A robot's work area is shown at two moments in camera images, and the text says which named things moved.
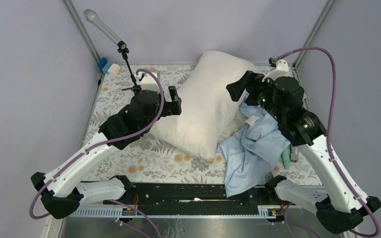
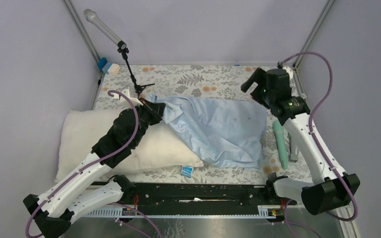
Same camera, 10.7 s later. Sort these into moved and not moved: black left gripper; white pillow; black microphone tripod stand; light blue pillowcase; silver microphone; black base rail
Moved: black left gripper; white pillow; light blue pillowcase
Not moved: black base rail; black microphone tripod stand; silver microphone
